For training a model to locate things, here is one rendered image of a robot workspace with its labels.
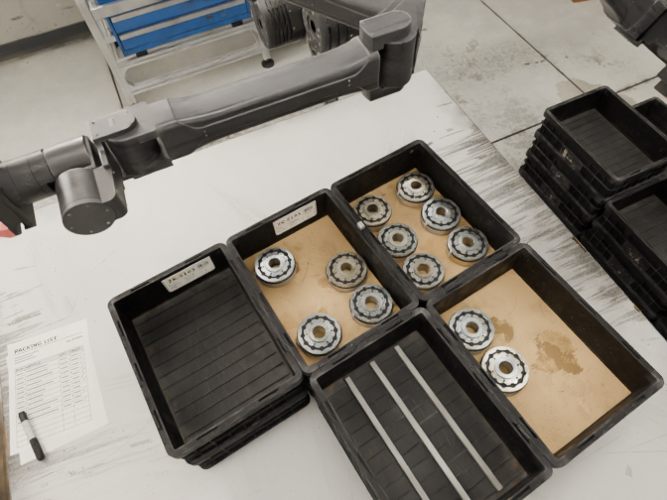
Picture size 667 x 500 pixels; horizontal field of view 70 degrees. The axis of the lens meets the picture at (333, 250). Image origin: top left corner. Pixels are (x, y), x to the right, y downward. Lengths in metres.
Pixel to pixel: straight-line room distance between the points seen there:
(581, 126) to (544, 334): 1.16
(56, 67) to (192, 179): 2.13
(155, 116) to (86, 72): 2.86
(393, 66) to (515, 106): 2.24
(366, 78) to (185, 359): 0.78
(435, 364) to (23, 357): 1.08
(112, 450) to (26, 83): 2.71
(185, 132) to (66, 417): 0.94
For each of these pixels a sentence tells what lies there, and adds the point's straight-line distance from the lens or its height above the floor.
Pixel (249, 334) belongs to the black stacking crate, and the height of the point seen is 0.83.
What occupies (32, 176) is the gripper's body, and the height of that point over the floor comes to 1.47.
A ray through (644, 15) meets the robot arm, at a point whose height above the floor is 1.35.
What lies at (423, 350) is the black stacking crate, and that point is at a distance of 1.14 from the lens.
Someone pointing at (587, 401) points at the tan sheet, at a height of 0.83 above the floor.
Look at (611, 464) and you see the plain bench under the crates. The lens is 1.33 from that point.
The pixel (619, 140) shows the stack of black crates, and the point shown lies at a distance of 2.19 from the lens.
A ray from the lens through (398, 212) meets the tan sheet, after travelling 1.31.
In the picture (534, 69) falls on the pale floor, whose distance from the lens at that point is 3.20.
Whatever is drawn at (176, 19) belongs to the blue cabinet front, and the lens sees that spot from 2.85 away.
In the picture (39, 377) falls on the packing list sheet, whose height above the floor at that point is 0.70.
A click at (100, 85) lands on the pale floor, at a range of 3.37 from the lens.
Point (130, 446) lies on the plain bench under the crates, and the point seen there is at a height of 0.70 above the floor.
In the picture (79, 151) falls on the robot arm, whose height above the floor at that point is 1.48.
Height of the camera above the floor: 1.89
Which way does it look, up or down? 59 degrees down
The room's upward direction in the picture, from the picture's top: 5 degrees counter-clockwise
